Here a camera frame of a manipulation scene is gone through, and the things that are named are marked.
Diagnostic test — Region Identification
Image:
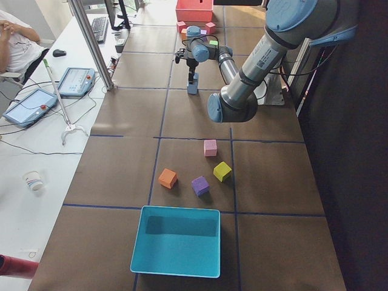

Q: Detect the orange foam block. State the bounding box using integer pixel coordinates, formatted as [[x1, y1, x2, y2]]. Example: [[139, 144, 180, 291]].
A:
[[158, 168, 178, 189], [181, 28, 187, 39]]

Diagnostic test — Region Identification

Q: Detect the teach pendant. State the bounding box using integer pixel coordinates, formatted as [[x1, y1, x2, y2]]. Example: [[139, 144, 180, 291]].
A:
[[58, 67, 95, 99], [2, 89, 58, 127]]

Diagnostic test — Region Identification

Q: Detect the red cylinder bottle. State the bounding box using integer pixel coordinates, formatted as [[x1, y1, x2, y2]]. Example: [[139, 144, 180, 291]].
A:
[[0, 255, 39, 279]]

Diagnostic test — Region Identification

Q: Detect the black keyboard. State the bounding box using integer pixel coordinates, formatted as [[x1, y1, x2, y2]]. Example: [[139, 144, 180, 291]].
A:
[[91, 16, 108, 44]]

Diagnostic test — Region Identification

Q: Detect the crimson foam block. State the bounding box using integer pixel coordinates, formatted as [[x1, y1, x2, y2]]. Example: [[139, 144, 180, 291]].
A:
[[205, 22, 216, 35]]

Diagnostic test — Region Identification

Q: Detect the black computer mouse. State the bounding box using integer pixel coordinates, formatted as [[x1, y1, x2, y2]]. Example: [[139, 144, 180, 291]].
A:
[[52, 49, 67, 58]]

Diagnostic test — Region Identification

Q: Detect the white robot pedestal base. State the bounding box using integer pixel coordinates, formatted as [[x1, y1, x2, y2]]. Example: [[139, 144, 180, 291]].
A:
[[254, 74, 285, 106]]

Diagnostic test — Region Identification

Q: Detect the light blue foam block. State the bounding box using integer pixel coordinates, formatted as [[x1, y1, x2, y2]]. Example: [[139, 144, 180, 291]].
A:
[[187, 84, 198, 95], [193, 72, 199, 86]]

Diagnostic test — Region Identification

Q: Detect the teach pendant near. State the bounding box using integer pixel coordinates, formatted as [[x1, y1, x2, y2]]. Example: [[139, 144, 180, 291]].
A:
[[2, 89, 58, 127]]

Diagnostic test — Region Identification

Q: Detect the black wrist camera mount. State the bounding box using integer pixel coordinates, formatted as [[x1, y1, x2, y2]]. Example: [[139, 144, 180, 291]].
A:
[[175, 48, 187, 64]]

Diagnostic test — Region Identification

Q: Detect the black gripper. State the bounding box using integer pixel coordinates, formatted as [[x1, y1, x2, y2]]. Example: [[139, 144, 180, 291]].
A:
[[186, 58, 198, 84]]

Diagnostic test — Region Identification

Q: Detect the paper cup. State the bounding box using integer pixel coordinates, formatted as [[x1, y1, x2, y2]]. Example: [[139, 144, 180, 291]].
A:
[[22, 171, 43, 191]]

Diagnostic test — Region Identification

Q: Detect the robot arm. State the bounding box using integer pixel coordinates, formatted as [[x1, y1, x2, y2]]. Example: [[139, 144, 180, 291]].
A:
[[175, 1, 360, 122]]

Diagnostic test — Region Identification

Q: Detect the orange foam block left side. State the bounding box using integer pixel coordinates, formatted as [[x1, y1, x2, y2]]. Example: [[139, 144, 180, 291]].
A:
[[158, 168, 178, 189]]

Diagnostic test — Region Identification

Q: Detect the teach pendant far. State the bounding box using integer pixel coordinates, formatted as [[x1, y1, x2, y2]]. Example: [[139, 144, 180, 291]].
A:
[[58, 67, 95, 99]]

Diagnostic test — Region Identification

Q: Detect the reacher grabber tool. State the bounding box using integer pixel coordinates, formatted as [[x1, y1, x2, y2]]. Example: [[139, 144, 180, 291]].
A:
[[43, 58, 89, 145]]

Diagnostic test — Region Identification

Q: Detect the purple foam block left side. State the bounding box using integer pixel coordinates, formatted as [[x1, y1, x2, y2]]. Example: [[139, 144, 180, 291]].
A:
[[192, 176, 210, 196]]

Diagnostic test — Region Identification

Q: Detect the orange foam block right side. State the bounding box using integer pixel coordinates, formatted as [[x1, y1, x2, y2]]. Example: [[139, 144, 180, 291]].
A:
[[181, 28, 187, 39]]

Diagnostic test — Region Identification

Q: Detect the pink foam block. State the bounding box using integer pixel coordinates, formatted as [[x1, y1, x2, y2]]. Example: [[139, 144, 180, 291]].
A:
[[204, 139, 218, 157]]

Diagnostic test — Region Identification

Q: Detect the aluminium frame post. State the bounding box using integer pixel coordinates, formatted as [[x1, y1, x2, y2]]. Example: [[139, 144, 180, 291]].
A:
[[68, 0, 114, 91]]

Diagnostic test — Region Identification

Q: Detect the red plastic bin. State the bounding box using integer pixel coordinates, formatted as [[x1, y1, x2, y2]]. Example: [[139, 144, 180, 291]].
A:
[[175, 0, 213, 22]]

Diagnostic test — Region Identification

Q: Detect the person in white shirt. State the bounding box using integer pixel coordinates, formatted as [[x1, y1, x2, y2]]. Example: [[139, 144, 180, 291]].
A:
[[1, 10, 48, 83]]

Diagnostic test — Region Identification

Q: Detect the yellow foam block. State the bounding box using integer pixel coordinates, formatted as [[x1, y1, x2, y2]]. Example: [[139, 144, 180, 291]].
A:
[[213, 161, 232, 182]]

